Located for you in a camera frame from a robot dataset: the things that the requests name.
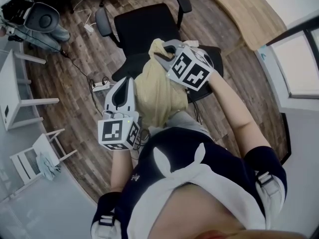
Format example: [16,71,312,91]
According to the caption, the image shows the white shoulder strap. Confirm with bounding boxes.
[91,214,120,239]
[255,170,287,209]

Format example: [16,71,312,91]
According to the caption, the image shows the person's right forearm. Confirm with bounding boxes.
[208,72,272,159]

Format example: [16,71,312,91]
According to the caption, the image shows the white power strip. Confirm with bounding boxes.
[91,81,112,93]

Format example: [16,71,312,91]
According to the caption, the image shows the black floor cable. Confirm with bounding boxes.
[59,48,105,109]

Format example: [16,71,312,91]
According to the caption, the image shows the black framed panel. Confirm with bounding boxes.
[280,112,292,165]

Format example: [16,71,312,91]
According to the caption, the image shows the white slatted chair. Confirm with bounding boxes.
[9,127,78,186]

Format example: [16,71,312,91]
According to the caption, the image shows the yellow checked clothes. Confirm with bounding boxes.
[134,38,189,128]

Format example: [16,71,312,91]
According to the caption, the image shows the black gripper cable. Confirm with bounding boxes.
[132,128,152,154]
[185,88,202,124]

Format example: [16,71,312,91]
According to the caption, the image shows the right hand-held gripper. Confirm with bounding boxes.
[154,39,215,92]

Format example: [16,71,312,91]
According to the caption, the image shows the black framed window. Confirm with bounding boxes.
[265,21,319,99]

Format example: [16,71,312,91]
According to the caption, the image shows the white table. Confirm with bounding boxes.
[0,49,60,131]

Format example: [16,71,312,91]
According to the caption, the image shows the person's left forearm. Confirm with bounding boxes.
[109,147,142,194]

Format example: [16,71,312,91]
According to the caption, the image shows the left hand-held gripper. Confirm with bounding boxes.
[97,76,141,151]

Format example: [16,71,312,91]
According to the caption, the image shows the black swivel chair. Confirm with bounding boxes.
[95,0,224,104]

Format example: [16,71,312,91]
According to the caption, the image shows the person's navy white shirt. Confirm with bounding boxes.
[90,126,289,239]

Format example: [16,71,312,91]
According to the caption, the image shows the person's face and neck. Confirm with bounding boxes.
[149,183,319,239]

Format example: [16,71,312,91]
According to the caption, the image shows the light wooden table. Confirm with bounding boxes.
[193,0,288,51]

